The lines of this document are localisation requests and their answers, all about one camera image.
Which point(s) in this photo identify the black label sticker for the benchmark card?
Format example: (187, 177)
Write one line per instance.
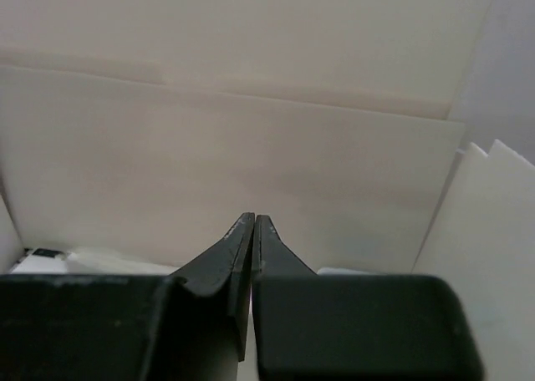
(47, 253)

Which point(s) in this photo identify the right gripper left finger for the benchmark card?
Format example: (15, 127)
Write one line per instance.
(217, 283)

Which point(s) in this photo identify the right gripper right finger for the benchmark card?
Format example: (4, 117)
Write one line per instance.
(271, 257)

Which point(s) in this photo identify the white t shirt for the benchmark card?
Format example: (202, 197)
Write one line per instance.
(95, 261)

